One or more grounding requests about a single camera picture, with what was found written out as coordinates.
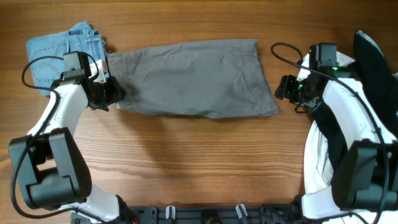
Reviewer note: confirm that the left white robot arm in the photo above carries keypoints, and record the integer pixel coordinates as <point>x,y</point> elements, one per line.
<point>50,174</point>

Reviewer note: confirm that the folded blue denim shorts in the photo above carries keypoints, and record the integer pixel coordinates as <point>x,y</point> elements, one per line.
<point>49,48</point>

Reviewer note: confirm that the white shirt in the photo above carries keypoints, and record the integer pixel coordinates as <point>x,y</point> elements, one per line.
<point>317,166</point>

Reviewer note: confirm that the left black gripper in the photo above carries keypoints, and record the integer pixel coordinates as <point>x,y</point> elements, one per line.
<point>116,93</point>

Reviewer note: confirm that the black garment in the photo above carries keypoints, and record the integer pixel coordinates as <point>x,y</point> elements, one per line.
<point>380,88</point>

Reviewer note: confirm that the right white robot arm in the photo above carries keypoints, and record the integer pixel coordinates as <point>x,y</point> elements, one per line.
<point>364,183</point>

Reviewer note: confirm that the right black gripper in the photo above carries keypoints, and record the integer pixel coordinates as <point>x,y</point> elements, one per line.
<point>285,89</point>

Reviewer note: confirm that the grey shorts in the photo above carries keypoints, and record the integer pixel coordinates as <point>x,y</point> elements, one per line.
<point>214,79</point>

